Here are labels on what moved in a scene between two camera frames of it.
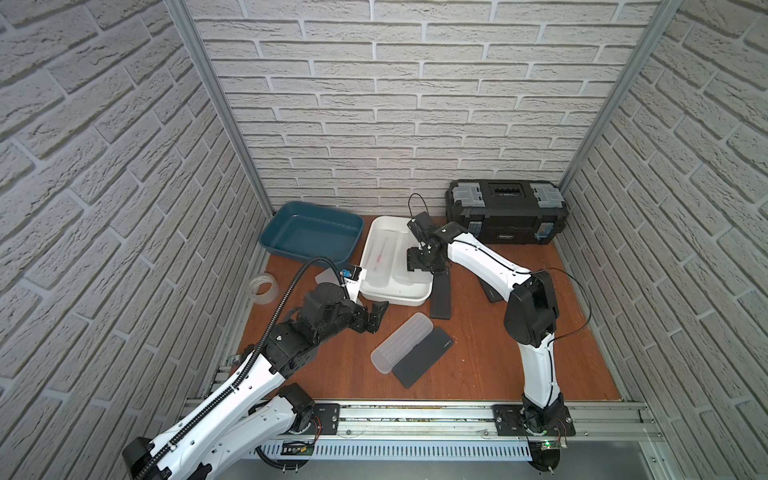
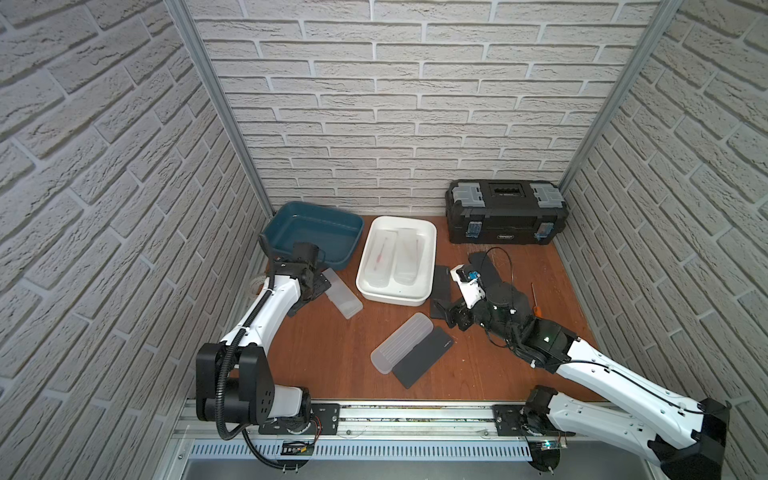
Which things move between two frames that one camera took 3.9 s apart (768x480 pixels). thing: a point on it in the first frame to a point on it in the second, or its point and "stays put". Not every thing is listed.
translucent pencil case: x=381 y=259 stays put
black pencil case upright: x=440 y=301 stays put
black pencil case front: x=422 y=357 stays put
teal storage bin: x=308 y=231 stays put
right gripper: x=412 y=261 to x=455 y=311
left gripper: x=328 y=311 to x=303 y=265
